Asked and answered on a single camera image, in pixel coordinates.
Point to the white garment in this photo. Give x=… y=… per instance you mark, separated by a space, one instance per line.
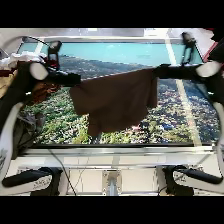
x=20 y=59

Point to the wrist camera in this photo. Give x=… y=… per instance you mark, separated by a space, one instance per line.
x=53 y=52
x=188 y=46

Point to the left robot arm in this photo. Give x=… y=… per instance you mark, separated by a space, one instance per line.
x=20 y=83

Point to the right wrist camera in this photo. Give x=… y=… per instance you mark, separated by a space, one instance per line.
x=188 y=46

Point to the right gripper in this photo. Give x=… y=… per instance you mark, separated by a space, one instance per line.
x=166 y=71

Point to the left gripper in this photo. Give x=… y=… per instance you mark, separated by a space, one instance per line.
x=68 y=79

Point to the brown T-shirt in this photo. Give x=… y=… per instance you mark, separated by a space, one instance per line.
x=116 y=100

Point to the red garment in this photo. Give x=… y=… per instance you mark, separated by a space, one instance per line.
x=209 y=50

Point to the orange garment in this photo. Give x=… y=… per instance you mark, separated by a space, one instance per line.
x=45 y=91

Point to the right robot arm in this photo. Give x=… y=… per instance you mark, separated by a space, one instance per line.
x=210 y=78

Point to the silver frame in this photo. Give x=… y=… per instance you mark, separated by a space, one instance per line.
x=113 y=156

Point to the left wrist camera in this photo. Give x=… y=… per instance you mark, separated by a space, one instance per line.
x=53 y=52

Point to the dark grey garment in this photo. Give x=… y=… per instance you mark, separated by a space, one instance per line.
x=26 y=131

